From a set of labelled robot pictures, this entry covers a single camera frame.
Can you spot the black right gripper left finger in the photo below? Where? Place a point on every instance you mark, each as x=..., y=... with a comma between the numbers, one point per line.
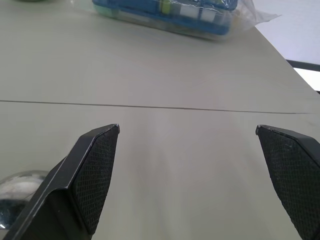
x=75, y=180

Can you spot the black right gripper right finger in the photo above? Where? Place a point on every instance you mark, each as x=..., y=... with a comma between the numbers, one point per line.
x=295, y=175

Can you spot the shiny metal bowl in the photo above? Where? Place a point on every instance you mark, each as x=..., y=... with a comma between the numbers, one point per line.
x=15, y=192

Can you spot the blue plastic-wrapped box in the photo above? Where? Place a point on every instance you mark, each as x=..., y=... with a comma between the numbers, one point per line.
x=252, y=15

